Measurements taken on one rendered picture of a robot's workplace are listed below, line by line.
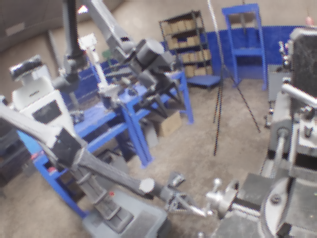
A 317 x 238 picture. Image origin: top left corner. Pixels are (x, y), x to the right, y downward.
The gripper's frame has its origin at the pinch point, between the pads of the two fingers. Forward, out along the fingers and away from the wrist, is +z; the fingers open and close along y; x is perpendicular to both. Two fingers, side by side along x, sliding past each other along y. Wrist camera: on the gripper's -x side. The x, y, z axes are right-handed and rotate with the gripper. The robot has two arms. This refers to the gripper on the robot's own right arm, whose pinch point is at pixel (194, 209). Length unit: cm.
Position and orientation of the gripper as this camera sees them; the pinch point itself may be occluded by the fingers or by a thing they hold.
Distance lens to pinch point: 62.3
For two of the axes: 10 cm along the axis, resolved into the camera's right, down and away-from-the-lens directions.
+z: 7.0, 1.4, -7.0
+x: -3.1, 9.4, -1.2
